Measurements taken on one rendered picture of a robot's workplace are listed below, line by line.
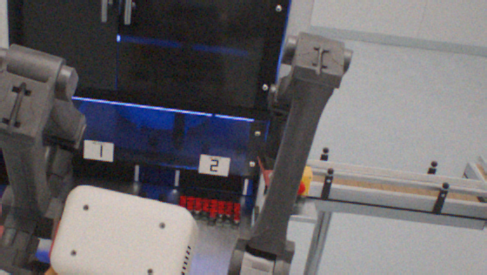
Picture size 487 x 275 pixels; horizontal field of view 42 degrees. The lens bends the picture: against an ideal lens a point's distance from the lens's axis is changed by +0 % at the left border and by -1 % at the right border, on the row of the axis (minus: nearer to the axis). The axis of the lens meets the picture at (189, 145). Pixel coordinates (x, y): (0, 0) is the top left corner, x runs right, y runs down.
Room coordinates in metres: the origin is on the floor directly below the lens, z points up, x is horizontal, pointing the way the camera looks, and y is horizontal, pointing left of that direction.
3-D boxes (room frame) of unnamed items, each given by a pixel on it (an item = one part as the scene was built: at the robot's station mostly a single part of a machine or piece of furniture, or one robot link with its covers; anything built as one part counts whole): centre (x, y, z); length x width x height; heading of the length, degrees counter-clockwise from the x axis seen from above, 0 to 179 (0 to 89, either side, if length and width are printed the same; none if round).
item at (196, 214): (1.50, -0.08, 0.90); 0.18 x 0.02 x 0.05; 88
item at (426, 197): (1.75, -0.62, 0.92); 0.69 x 0.16 x 0.16; 89
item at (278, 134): (1.33, -0.21, 1.31); 0.07 x 0.06 x 0.07; 173
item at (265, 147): (1.33, -0.21, 1.25); 0.10 x 0.07 x 0.07; 12
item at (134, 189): (1.51, 0.26, 0.90); 0.34 x 0.26 x 0.04; 179
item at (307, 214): (1.66, -0.34, 0.87); 0.14 x 0.13 x 0.02; 179
